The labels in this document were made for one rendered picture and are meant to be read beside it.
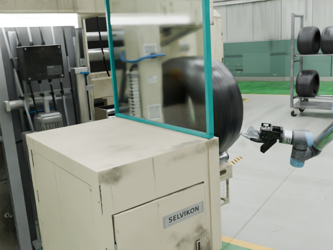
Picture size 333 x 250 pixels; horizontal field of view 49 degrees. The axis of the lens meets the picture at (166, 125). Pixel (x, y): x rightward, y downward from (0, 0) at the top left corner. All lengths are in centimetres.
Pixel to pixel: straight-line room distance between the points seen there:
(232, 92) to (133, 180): 106
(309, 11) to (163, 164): 1235
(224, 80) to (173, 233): 102
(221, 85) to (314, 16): 1137
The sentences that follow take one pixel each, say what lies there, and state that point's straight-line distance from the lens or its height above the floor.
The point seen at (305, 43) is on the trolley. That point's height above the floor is 138.
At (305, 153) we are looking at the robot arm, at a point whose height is 94.
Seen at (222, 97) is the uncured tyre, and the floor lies 127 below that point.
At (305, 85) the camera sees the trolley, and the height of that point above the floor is 61.
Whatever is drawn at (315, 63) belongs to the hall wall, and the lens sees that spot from 1307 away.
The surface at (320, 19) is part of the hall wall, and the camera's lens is 1309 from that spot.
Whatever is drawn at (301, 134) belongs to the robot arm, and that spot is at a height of 105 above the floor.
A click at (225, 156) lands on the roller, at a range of 207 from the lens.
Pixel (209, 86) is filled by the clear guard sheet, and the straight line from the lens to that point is 104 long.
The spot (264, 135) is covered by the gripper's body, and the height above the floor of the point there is 104.
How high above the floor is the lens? 155
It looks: 13 degrees down
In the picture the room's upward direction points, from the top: 4 degrees counter-clockwise
